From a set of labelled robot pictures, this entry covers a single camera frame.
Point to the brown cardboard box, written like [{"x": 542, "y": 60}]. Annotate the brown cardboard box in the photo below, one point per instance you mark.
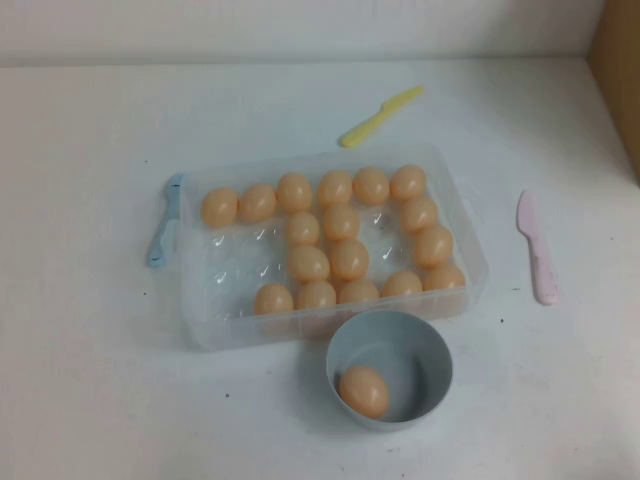
[{"x": 620, "y": 75}]

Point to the yellow plastic knife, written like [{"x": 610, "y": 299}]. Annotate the yellow plastic knife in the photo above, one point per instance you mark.
[{"x": 370, "y": 122}]

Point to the beige plastic egg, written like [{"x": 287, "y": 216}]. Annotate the beige plastic egg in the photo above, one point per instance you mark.
[
  {"x": 408, "y": 182},
  {"x": 371, "y": 185},
  {"x": 274, "y": 300},
  {"x": 433, "y": 246},
  {"x": 295, "y": 191},
  {"x": 335, "y": 188},
  {"x": 340, "y": 222},
  {"x": 349, "y": 259},
  {"x": 316, "y": 296},
  {"x": 419, "y": 213},
  {"x": 303, "y": 228},
  {"x": 219, "y": 207},
  {"x": 257, "y": 202},
  {"x": 358, "y": 291},
  {"x": 364, "y": 391},
  {"x": 308, "y": 262},
  {"x": 402, "y": 285}
]

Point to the blue plastic knife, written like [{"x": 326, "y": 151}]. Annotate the blue plastic knife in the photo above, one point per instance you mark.
[{"x": 159, "y": 250}]

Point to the orange bread rolls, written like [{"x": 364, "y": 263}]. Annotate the orange bread rolls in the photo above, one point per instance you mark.
[{"x": 444, "y": 278}]

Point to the pink plastic knife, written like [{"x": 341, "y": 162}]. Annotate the pink plastic knife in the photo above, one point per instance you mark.
[{"x": 537, "y": 255}]

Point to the grey round bowl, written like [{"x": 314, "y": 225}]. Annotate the grey round bowl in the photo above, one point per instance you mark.
[{"x": 430, "y": 370}]

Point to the clear plastic egg box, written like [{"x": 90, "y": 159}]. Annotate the clear plastic egg box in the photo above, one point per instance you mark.
[{"x": 235, "y": 260}]

